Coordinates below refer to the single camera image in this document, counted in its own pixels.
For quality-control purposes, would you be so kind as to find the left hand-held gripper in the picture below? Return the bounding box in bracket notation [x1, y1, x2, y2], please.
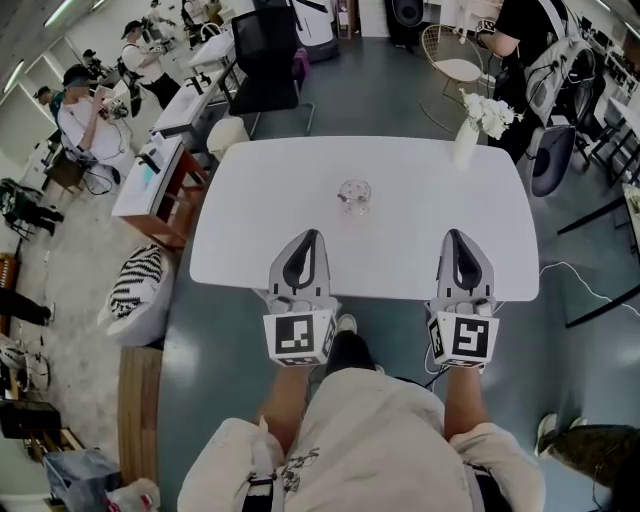
[252, 228, 341, 369]

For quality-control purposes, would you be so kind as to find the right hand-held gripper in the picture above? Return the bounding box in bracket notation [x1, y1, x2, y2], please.
[423, 228, 501, 374]

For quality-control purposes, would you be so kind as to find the clear glass cup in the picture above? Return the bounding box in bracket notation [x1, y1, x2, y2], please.
[336, 178, 374, 218]

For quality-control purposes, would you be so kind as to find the person's left forearm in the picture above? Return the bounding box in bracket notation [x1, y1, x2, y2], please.
[256, 363, 322, 457]

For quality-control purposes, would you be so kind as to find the person's right forearm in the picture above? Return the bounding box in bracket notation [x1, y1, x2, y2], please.
[441, 367, 489, 442]

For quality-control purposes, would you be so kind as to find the person's black trouser leg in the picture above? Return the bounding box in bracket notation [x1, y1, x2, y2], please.
[324, 329, 377, 384]

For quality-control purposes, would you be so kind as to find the white vase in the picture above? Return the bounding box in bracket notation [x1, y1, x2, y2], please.
[451, 117, 482, 169]

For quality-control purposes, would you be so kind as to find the dark round-backed chair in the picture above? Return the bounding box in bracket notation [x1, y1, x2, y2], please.
[528, 124, 579, 199]

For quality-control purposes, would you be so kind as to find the white waste bin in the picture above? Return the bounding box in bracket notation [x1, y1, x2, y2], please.
[206, 116, 251, 162]

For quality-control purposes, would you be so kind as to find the white flower bunch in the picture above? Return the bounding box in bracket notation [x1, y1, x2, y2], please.
[458, 87, 525, 141]

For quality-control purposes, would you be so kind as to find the black and white striped cushion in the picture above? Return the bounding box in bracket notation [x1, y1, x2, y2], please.
[96, 243, 177, 347]

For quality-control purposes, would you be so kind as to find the white desk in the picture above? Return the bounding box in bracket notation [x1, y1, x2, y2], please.
[151, 68, 227, 142]
[110, 133, 185, 222]
[186, 28, 237, 77]

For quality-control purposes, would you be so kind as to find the person's white shirt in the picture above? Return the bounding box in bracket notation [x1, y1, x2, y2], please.
[177, 368, 547, 512]

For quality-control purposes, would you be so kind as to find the black office chair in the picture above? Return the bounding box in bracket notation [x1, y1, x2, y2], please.
[226, 5, 317, 137]

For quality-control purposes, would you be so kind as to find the wooden plank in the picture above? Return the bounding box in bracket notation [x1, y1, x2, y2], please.
[116, 344, 165, 487]

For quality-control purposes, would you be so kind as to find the grey backpack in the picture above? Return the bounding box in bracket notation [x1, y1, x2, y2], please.
[523, 36, 599, 127]

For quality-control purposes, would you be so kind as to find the white and black machine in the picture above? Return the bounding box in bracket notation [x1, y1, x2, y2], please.
[288, 0, 342, 57]

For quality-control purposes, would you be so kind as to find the black speaker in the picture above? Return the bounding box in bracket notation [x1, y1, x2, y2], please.
[387, 0, 427, 43]

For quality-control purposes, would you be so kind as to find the white and red bag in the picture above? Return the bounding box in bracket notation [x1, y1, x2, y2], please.
[103, 476, 162, 512]

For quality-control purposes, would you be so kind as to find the clear plastic bag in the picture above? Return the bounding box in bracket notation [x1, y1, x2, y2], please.
[41, 448, 124, 512]

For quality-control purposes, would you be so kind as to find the white floor cable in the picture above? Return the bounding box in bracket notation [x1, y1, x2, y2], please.
[538, 259, 640, 317]

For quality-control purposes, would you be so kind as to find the grey shoulder strap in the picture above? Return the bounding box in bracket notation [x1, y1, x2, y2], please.
[233, 414, 281, 512]

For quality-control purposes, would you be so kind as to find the gold wire chair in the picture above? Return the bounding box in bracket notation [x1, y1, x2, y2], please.
[417, 23, 497, 134]

